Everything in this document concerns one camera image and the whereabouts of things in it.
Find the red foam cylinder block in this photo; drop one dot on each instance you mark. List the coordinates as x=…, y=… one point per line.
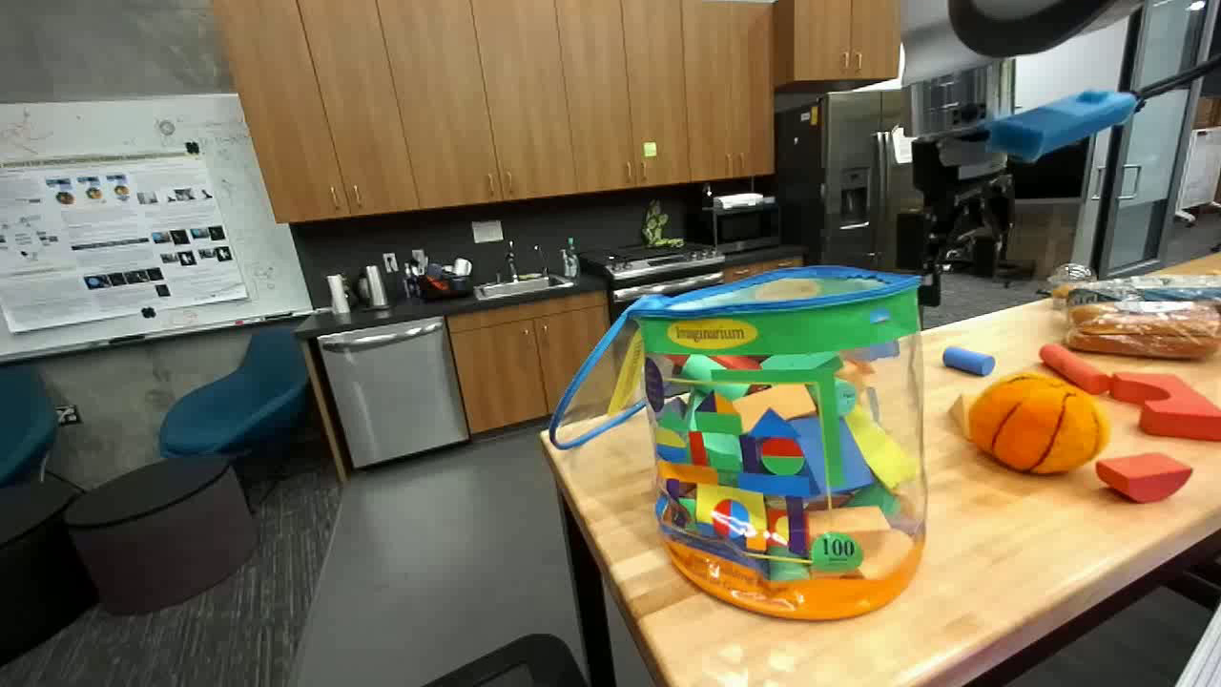
x=1070, y=368

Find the clear jar of toy blocks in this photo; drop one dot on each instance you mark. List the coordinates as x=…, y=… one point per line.
x=789, y=534

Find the white paper on fridge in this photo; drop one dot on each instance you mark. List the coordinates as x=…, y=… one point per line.
x=898, y=146

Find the wooden upper kitchen cabinets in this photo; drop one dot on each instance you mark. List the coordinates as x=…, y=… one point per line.
x=498, y=95

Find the bagged bread loaf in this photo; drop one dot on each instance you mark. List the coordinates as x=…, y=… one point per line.
x=1145, y=333

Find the printed poster sheet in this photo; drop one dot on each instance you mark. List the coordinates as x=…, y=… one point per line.
x=117, y=241

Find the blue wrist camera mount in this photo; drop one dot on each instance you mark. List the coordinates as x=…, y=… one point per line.
x=1064, y=124

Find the dark round ottoman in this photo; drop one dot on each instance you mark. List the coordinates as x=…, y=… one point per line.
x=158, y=528
x=36, y=564

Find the red foam L-shaped block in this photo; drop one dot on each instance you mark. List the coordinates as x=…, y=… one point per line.
x=1178, y=412

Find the stainless steel refrigerator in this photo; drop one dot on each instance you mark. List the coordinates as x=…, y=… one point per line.
x=845, y=175

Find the glass door with frame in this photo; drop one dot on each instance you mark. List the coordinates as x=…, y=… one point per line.
x=1151, y=139

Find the wooden lower kitchen cabinet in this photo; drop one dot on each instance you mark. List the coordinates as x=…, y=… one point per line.
x=519, y=365

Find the black microwave oven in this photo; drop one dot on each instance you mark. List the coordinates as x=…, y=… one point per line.
x=737, y=217

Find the red wooden block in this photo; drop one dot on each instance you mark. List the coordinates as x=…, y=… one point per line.
x=1144, y=475

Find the black chair back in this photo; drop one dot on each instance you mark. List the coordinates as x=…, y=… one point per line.
x=510, y=664

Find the kitchen sink with faucet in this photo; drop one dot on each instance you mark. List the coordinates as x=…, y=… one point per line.
x=519, y=286

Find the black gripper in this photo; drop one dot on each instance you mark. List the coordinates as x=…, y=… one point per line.
x=961, y=161

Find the blue lounge chair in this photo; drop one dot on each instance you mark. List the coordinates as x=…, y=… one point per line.
x=236, y=405
x=24, y=424

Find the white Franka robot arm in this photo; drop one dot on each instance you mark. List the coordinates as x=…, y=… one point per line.
x=941, y=43

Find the orange plush basketball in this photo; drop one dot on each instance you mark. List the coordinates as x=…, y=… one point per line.
x=1036, y=424

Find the white paper towel roll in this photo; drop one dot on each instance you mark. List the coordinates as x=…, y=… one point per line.
x=375, y=286
x=339, y=293

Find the wooden cabinet above fridge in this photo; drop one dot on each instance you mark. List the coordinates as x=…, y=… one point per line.
x=832, y=39

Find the blue foam cylinder block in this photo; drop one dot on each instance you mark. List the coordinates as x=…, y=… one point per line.
x=971, y=358

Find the stainless steel stove oven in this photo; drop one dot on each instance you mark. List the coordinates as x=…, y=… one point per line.
x=662, y=271

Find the stainless steel dishwasher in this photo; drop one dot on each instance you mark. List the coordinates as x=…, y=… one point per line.
x=391, y=393

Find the clear plastic wrapped package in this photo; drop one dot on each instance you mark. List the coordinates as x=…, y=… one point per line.
x=1145, y=290

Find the clear soap bottle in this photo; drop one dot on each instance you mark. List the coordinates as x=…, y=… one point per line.
x=569, y=259

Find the white wall outlet plate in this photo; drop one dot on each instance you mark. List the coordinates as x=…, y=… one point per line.
x=486, y=231

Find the white wall whiteboard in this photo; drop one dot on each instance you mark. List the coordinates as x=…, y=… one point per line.
x=274, y=192

